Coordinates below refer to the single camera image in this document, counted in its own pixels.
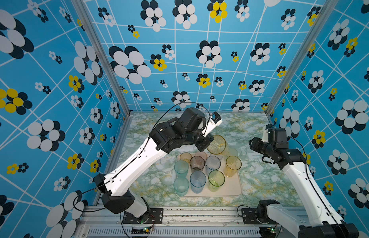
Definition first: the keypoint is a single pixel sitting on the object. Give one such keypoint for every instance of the tall yellow-olive tumbler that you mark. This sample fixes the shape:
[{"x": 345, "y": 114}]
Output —
[{"x": 218, "y": 146}]

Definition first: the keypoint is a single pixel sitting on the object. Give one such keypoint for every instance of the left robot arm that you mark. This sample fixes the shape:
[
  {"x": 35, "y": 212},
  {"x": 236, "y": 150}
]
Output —
[{"x": 115, "y": 185}]

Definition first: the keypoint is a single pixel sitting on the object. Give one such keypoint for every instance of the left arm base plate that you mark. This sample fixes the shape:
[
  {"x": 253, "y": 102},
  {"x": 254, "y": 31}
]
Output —
[{"x": 152, "y": 216}]

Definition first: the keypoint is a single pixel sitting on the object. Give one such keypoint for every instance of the beige plastic tray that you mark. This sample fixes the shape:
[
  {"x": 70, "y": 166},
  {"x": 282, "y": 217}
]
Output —
[{"x": 231, "y": 187}]

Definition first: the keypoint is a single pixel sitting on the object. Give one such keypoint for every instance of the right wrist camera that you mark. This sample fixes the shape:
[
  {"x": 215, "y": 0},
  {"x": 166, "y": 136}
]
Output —
[{"x": 265, "y": 132}]

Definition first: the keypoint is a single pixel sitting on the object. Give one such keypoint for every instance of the short pink textured cup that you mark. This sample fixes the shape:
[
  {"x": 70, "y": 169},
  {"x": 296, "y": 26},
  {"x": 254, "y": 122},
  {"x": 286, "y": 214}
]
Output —
[{"x": 201, "y": 154}]

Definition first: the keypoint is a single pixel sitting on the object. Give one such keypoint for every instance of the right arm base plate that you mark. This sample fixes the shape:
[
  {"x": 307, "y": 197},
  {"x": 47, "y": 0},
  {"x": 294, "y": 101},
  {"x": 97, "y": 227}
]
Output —
[{"x": 249, "y": 216}]

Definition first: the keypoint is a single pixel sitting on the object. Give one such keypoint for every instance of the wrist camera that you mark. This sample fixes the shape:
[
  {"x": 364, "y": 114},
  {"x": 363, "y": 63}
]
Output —
[
  {"x": 265, "y": 132},
  {"x": 214, "y": 121}
]

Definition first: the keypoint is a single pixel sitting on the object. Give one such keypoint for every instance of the tall grey tumbler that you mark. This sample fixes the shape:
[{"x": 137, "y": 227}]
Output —
[{"x": 197, "y": 163}]

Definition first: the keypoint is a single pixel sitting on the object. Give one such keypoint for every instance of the tall amber tumbler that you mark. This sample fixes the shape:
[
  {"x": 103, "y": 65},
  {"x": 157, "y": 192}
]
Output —
[{"x": 233, "y": 164}]

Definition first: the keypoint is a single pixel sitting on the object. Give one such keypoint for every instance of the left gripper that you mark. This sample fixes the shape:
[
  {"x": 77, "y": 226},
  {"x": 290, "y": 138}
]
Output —
[{"x": 203, "y": 146}]

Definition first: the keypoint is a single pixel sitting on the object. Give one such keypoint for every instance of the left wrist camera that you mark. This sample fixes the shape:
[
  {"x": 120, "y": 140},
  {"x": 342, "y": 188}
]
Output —
[{"x": 214, "y": 121}]

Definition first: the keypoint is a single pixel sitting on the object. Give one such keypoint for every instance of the tall green tumbler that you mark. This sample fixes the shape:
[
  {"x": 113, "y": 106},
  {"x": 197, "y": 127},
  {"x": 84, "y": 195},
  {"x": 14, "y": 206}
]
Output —
[{"x": 216, "y": 180}]

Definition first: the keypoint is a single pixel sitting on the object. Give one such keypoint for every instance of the small green circuit board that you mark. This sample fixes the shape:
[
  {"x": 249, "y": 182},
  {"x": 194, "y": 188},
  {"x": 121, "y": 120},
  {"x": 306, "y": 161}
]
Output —
[{"x": 142, "y": 231}]

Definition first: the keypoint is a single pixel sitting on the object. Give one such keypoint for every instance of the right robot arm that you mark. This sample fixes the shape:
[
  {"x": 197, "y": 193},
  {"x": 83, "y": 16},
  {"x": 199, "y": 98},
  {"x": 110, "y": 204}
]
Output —
[{"x": 324, "y": 221}]

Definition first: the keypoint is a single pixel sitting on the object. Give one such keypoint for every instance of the tall frosted blue tumbler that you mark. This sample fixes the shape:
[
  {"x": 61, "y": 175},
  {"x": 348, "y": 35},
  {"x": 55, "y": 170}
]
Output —
[{"x": 197, "y": 180}]

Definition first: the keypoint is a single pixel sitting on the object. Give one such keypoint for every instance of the short green cup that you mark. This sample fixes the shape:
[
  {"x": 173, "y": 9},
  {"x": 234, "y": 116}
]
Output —
[{"x": 232, "y": 152}]

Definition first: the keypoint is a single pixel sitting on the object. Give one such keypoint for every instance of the tall teal tumbler front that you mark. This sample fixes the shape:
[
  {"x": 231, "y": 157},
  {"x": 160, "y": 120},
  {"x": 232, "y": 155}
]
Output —
[{"x": 181, "y": 168}]

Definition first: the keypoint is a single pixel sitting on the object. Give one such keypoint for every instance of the tall teal tumbler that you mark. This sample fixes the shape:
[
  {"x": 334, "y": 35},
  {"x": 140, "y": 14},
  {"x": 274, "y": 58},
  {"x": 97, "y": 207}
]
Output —
[
  {"x": 181, "y": 168},
  {"x": 181, "y": 186}
]

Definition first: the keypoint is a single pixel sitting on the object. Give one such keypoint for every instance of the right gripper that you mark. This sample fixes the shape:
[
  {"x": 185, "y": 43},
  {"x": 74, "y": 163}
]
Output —
[{"x": 254, "y": 145}]

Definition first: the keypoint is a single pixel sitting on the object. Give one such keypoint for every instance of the aluminium front rail frame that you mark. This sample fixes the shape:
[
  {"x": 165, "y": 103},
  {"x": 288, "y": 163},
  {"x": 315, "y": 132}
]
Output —
[{"x": 182, "y": 222}]

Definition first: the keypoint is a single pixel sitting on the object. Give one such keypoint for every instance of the short yellow cup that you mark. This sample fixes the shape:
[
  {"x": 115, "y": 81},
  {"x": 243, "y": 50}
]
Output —
[{"x": 185, "y": 157}]

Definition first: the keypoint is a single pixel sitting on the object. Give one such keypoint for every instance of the tall light blue faceted tumbler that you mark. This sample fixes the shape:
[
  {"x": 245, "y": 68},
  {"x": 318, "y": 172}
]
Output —
[{"x": 212, "y": 163}]

